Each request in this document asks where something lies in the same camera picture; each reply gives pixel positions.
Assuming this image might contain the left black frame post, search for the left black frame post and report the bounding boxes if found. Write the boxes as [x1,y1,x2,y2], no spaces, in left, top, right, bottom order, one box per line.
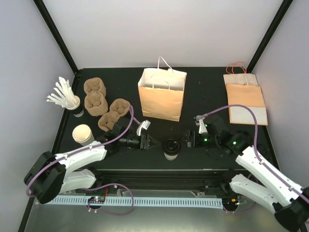
[33,0,79,74]

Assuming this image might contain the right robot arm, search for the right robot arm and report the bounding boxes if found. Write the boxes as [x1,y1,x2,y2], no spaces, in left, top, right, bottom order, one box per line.
[183,115,309,232]

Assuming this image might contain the cup of white stirrers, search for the cup of white stirrers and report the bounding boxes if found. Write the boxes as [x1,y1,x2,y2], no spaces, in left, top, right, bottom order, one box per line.
[46,76,84,117]

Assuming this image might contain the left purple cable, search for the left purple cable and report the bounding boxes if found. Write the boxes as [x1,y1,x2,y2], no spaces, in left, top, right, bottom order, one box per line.
[25,105,143,198]

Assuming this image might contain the right black frame post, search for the right black frame post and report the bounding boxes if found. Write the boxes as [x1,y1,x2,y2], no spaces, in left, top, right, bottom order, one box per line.
[247,0,293,73]

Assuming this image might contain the stack of paper cups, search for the stack of paper cups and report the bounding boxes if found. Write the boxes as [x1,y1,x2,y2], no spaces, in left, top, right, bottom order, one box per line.
[72,124,95,146]

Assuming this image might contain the orange bag handle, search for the orange bag handle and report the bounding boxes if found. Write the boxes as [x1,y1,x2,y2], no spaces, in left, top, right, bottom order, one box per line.
[225,61,247,74]

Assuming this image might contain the black frame post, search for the black frame post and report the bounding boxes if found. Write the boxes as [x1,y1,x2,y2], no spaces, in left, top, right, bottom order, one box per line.
[247,0,293,73]
[33,0,79,74]

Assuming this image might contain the small brown cup carrier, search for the small brown cup carrier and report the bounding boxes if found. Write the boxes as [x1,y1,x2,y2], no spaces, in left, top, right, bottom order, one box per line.
[98,99,131,132]

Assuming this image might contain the flat brown paper bag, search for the flat brown paper bag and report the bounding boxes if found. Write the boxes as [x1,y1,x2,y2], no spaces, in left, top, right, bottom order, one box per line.
[226,84,268,126]

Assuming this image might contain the purple cable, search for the purple cable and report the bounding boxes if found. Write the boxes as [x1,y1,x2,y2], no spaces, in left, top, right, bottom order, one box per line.
[25,105,143,198]
[197,104,309,201]

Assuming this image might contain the light blue cable duct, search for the light blue cable duct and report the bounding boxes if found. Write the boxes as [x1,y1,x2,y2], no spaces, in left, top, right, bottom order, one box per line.
[48,195,223,209]

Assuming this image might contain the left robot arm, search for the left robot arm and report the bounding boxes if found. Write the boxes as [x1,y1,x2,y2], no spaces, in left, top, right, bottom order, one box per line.
[24,118,160,204]

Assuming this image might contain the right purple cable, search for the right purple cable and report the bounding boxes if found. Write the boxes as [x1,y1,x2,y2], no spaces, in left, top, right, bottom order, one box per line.
[197,104,309,201]

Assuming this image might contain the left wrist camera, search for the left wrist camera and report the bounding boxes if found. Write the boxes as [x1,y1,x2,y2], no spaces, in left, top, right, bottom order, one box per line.
[136,120,151,136]

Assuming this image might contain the brown paper bag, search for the brown paper bag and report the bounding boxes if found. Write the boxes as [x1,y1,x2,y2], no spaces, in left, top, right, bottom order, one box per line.
[138,57,187,122]
[226,84,268,126]

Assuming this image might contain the brown cup carrier stack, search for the brown cup carrier stack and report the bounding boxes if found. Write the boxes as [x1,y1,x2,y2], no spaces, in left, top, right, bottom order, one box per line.
[84,77,108,116]

